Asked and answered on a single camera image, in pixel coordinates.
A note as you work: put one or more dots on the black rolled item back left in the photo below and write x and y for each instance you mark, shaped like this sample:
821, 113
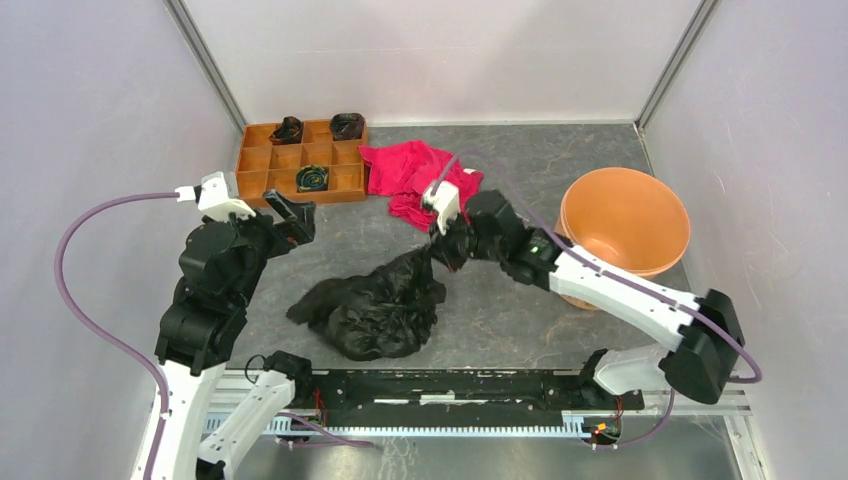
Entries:
289, 131

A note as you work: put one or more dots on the wooden compartment tray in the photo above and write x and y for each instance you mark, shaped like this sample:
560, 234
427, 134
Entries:
262, 166

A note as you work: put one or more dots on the blue green rolled item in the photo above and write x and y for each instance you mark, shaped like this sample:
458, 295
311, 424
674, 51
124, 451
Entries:
312, 178

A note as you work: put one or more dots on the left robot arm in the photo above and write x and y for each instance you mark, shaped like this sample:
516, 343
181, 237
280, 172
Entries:
221, 266

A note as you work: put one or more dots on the black plastic trash bag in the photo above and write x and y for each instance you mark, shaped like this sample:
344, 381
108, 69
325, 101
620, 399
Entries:
387, 313

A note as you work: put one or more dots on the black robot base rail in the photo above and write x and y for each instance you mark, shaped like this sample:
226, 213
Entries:
443, 398

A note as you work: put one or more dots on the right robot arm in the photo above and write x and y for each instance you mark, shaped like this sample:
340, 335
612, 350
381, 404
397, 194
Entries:
697, 339

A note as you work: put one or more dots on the orange plastic trash bin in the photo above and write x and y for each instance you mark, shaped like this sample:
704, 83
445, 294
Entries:
627, 218

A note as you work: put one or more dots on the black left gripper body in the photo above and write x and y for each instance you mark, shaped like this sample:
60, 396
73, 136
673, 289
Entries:
281, 237

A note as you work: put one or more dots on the dark rolled item back right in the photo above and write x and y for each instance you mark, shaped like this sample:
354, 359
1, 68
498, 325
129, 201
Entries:
347, 126

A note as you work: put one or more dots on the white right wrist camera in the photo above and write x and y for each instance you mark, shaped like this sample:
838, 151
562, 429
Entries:
442, 198

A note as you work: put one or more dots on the red crumpled cloth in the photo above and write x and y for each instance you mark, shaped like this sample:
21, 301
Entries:
402, 172

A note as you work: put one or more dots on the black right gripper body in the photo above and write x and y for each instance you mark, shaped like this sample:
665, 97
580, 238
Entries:
459, 243

